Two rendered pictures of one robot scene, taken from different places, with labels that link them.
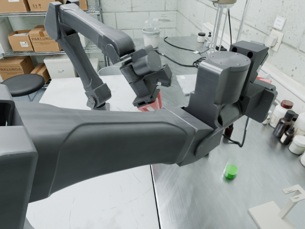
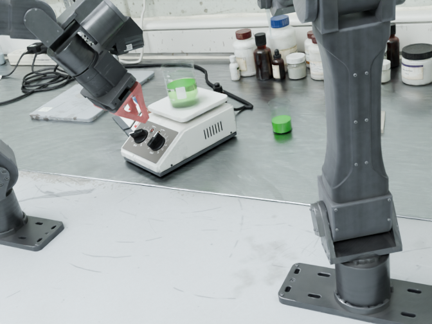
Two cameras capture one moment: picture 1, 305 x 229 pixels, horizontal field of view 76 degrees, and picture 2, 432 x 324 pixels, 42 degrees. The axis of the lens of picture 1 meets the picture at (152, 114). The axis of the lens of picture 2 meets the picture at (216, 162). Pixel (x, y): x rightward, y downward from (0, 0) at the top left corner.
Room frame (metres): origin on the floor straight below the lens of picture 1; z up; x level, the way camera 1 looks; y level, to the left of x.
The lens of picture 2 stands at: (-0.15, 0.62, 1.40)
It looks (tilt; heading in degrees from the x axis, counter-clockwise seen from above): 28 degrees down; 309
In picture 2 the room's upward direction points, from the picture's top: 11 degrees counter-clockwise
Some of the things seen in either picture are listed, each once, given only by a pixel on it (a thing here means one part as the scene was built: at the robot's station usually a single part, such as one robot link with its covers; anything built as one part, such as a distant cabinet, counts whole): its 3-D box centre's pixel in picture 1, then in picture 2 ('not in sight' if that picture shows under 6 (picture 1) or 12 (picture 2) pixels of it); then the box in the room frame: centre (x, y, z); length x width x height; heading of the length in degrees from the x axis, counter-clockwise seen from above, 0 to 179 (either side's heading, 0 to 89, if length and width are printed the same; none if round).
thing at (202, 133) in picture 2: not in sight; (181, 128); (0.53, -0.13, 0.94); 0.22 x 0.13 x 0.08; 75
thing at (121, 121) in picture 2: not in sight; (128, 112); (0.74, -0.20, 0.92); 0.09 x 0.06 x 0.04; 150
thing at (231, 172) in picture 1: (232, 167); (280, 116); (0.37, -0.24, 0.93); 0.04 x 0.04 x 0.06
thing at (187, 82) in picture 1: (206, 82); (94, 93); (0.96, -0.29, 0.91); 0.30 x 0.20 x 0.01; 98
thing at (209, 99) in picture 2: not in sight; (187, 103); (0.53, -0.15, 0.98); 0.12 x 0.12 x 0.01; 75
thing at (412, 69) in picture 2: not in sight; (418, 64); (0.20, -0.53, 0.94); 0.07 x 0.07 x 0.07
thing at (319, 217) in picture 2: not in sight; (354, 225); (0.07, 0.14, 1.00); 0.09 x 0.06 x 0.06; 39
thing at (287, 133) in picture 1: (288, 135); (278, 63); (0.51, -0.49, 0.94); 0.03 x 0.03 x 0.07
